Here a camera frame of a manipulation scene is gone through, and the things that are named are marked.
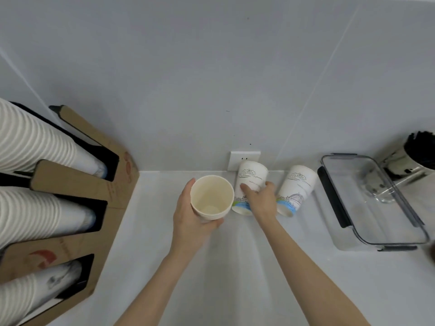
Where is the person's right forearm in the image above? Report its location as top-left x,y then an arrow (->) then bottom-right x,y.
253,219 -> 372,326

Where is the person's right hand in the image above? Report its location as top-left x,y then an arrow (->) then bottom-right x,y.
239,181 -> 279,225

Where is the white wall socket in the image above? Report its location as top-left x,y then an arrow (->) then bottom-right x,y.
228,151 -> 261,172

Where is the stack of white paper cups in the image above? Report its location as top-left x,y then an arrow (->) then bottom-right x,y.
0,260 -> 84,326
0,98 -> 109,179
0,186 -> 97,250

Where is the bunch of black straws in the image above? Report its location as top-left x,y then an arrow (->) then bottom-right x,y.
405,131 -> 435,167

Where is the plain cream paper cup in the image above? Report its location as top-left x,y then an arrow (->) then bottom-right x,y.
190,175 -> 235,224

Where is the white printed paper cup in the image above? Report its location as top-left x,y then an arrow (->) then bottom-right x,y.
232,161 -> 269,216
275,165 -> 319,218

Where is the shiny metal canister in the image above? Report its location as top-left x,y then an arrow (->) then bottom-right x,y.
378,145 -> 435,188

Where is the brown cardboard cup holder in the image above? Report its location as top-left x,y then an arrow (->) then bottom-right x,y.
0,101 -> 140,326

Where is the person's left forearm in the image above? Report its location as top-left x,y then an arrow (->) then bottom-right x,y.
114,247 -> 205,326

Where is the person's left hand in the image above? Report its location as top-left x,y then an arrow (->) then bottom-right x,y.
170,178 -> 225,257

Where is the clear container with black handles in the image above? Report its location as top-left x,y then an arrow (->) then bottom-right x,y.
317,153 -> 431,252

